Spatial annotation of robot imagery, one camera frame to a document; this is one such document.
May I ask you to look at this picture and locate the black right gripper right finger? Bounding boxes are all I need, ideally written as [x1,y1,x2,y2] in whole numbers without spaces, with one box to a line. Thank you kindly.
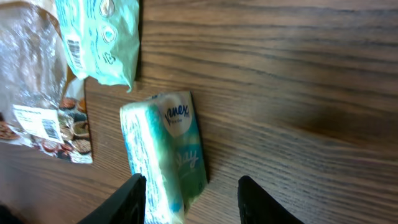
[238,175,303,224]

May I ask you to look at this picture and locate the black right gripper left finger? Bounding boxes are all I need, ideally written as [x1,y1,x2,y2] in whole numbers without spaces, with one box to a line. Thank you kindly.
[78,174,146,224]

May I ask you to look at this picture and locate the teal white tissue packet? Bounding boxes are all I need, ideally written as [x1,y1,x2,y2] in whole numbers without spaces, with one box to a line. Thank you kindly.
[119,91,208,223]

